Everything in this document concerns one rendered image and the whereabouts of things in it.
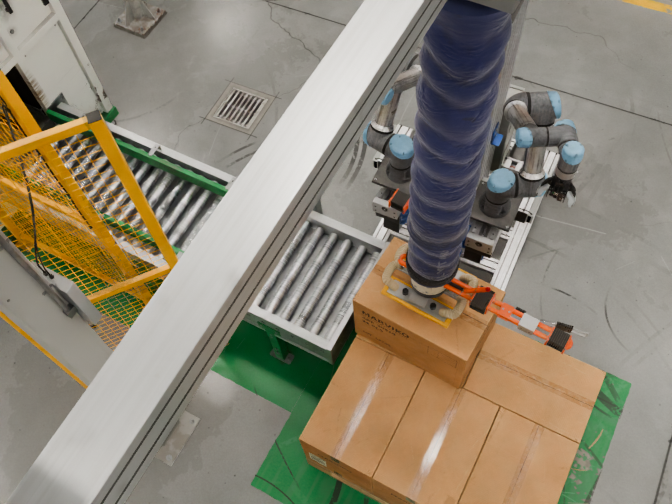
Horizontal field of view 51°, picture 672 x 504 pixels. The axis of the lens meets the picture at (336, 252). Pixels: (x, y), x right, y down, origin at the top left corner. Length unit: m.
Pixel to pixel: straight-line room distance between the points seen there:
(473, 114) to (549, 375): 1.92
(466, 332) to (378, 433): 0.67
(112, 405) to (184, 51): 4.92
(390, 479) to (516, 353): 0.90
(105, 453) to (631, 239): 4.16
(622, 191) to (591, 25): 1.51
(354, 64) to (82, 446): 0.74
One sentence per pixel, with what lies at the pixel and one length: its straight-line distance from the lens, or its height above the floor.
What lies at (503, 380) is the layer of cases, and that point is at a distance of 3.65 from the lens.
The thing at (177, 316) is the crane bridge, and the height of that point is 3.05.
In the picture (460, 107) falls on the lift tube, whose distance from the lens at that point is 2.04.
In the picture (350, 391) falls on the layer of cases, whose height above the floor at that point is 0.54.
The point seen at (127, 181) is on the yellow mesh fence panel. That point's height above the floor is 1.74.
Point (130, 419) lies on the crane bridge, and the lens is 0.99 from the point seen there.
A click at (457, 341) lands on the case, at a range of 3.25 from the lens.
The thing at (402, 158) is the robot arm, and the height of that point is 1.22.
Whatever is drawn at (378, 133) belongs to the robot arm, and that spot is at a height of 1.28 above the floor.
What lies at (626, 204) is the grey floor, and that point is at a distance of 4.95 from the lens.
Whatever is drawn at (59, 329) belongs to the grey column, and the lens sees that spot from 2.82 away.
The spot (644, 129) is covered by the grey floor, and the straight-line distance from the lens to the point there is 5.36.
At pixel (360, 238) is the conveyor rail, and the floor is 0.59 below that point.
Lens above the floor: 3.95
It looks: 61 degrees down
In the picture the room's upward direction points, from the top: 7 degrees counter-clockwise
